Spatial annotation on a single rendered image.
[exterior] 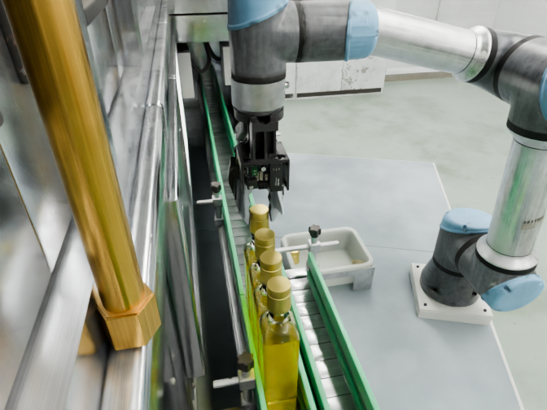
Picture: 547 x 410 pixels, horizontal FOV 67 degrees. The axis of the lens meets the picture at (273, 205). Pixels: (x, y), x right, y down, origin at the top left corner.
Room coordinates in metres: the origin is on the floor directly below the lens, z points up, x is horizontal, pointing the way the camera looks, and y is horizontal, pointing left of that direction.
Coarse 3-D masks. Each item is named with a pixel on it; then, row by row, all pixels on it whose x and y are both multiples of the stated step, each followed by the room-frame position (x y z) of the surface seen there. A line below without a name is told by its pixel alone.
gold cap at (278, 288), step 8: (272, 280) 0.43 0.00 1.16; (280, 280) 0.43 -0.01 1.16; (288, 280) 0.43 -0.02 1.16; (272, 288) 0.41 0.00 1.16; (280, 288) 0.41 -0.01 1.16; (288, 288) 0.41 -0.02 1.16; (272, 296) 0.41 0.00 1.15; (280, 296) 0.40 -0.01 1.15; (288, 296) 0.41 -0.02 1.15; (272, 304) 0.41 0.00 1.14; (280, 304) 0.40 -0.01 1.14; (288, 304) 0.41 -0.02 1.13; (272, 312) 0.40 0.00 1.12; (280, 312) 0.40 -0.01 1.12
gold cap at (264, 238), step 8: (256, 232) 0.54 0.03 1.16; (264, 232) 0.54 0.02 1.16; (272, 232) 0.54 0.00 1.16; (256, 240) 0.52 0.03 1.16; (264, 240) 0.52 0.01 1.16; (272, 240) 0.52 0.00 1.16; (256, 248) 0.52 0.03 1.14; (264, 248) 0.52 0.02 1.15; (272, 248) 0.52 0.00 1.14; (256, 256) 0.52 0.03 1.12
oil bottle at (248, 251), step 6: (246, 246) 0.59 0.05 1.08; (246, 252) 0.58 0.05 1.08; (252, 252) 0.57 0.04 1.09; (246, 258) 0.57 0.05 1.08; (252, 258) 0.56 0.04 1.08; (246, 264) 0.57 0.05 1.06; (246, 270) 0.57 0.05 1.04; (246, 276) 0.58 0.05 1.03; (246, 282) 0.58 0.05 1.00; (246, 288) 0.59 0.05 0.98; (246, 294) 0.59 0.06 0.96; (246, 300) 0.60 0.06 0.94
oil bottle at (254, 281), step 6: (252, 264) 0.54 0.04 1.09; (252, 270) 0.53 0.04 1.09; (258, 270) 0.52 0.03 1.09; (252, 276) 0.52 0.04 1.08; (258, 276) 0.51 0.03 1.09; (252, 282) 0.51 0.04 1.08; (258, 282) 0.50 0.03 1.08; (252, 288) 0.50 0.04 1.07; (252, 312) 0.50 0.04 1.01; (252, 318) 0.51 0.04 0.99; (252, 324) 0.51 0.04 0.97; (252, 330) 0.51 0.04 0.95
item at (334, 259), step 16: (288, 240) 0.93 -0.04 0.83; (304, 240) 0.95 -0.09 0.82; (320, 240) 0.95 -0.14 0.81; (336, 240) 0.96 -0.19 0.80; (352, 240) 0.95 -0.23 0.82; (288, 256) 0.85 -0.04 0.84; (304, 256) 0.93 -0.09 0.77; (320, 256) 0.93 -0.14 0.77; (336, 256) 0.93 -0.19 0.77; (352, 256) 0.92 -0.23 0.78; (368, 256) 0.85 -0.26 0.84; (336, 272) 0.80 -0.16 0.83
